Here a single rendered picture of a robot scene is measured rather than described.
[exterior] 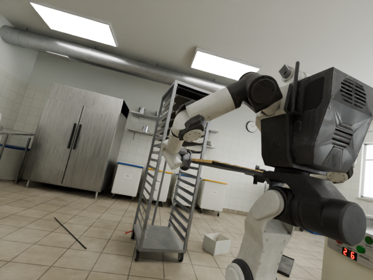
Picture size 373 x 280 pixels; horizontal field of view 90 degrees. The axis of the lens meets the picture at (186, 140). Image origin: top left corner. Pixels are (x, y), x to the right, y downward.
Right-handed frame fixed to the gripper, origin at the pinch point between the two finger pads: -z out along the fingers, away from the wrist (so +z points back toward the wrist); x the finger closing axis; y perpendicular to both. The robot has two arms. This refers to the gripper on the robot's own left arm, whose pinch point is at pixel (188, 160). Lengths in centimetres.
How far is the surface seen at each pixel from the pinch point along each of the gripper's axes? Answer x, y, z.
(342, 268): -37, -83, -21
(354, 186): 30, -225, -486
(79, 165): -44, 286, -139
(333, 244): -27, -79, -22
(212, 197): -61, 69, -316
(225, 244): -89, -4, -150
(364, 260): -28, -87, -10
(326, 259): -37, -78, -29
